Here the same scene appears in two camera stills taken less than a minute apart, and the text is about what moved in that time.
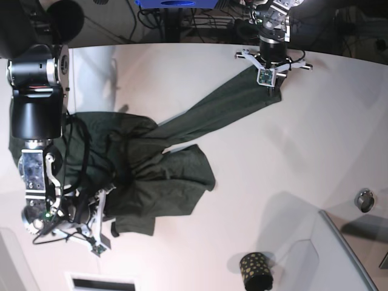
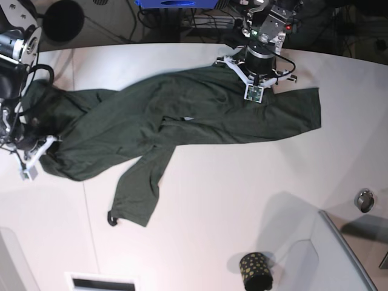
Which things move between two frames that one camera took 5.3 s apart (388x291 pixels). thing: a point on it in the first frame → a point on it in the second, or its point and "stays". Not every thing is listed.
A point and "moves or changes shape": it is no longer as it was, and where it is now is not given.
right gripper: x=273 y=56 → x=258 y=65
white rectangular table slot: x=92 y=282 stays
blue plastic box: x=176 y=4 stays
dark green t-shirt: x=120 y=157 moves or changes shape
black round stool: x=66 y=19 stays
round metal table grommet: x=364 y=199 stays
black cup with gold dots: x=255 y=272 stays
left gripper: x=93 y=229 → x=34 y=153
